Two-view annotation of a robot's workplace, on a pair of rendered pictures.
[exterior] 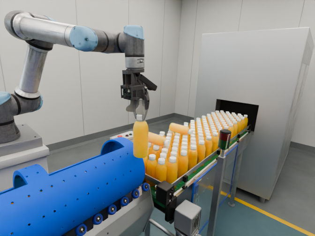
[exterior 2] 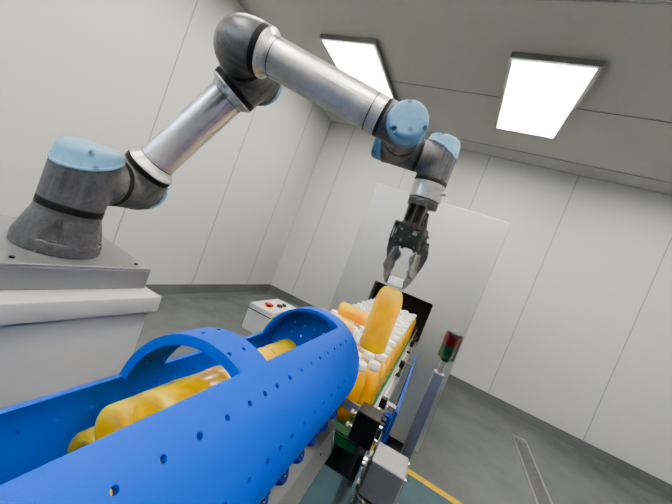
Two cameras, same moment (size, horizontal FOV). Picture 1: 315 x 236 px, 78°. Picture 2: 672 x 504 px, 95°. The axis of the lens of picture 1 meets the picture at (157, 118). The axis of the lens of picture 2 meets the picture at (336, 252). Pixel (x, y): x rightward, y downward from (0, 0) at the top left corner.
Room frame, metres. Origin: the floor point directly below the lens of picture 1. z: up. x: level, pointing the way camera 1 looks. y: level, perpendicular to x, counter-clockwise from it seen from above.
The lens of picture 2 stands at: (0.14, 0.48, 1.44)
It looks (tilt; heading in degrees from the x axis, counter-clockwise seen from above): 3 degrees down; 341
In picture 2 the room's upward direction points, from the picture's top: 21 degrees clockwise
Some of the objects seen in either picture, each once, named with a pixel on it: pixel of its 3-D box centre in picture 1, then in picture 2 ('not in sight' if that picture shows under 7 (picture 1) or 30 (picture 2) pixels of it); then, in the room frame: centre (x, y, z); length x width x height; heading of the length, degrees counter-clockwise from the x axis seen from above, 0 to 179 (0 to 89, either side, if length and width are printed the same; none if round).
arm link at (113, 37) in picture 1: (109, 42); (397, 146); (0.80, 0.20, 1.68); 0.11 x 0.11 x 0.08; 68
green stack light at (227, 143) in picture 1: (223, 143); (447, 351); (1.04, -0.39, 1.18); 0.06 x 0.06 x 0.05
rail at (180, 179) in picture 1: (224, 145); (403, 354); (1.53, -0.58, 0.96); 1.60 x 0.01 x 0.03; 141
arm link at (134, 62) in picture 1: (135, 63); (427, 193); (0.78, 0.09, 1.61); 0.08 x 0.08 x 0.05
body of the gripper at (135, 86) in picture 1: (134, 84); (413, 225); (0.78, 0.10, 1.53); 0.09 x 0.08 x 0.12; 137
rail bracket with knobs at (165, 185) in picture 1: (164, 193); (364, 426); (0.88, -0.05, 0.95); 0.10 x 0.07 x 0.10; 51
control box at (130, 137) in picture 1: (125, 141); (271, 316); (1.31, 0.23, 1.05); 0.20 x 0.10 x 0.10; 141
